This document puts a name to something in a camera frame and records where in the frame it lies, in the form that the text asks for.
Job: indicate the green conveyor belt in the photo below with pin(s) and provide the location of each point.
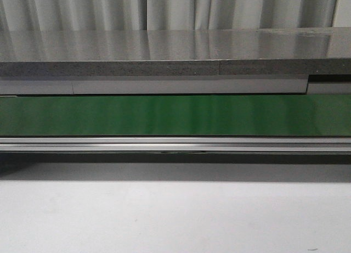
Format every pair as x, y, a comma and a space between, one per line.
179, 115

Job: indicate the white pleated curtain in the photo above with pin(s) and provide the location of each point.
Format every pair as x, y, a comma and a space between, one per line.
171, 14

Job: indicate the grey stone counter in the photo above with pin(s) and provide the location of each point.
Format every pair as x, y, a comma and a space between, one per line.
248, 61

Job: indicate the aluminium conveyor side rail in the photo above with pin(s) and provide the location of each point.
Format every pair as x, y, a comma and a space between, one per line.
178, 144

